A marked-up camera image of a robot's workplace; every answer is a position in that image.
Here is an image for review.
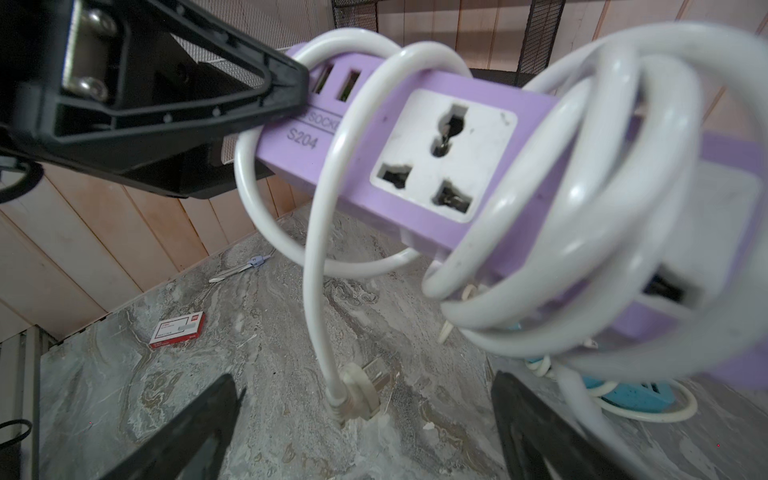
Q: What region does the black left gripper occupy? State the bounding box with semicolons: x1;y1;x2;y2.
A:
1;1;309;200

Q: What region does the purple power strip with cord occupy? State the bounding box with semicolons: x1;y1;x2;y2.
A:
234;22;767;450

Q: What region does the red white small box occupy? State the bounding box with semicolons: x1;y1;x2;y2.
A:
148;311;205;349

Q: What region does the blue white pen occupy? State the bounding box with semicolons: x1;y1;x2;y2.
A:
208;255;271;284

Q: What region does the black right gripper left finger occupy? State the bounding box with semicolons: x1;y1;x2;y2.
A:
104;373;245;479

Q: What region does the white wire mesh shelf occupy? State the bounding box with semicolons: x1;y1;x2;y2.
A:
175;1;317;88

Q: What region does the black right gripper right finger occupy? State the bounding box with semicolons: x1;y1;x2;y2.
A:
491;372;636;479

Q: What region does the black mesh basket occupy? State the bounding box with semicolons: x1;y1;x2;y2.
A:
331;0;566;87

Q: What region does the teal power strip with cord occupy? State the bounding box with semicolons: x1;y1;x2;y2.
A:
524;353;700;424

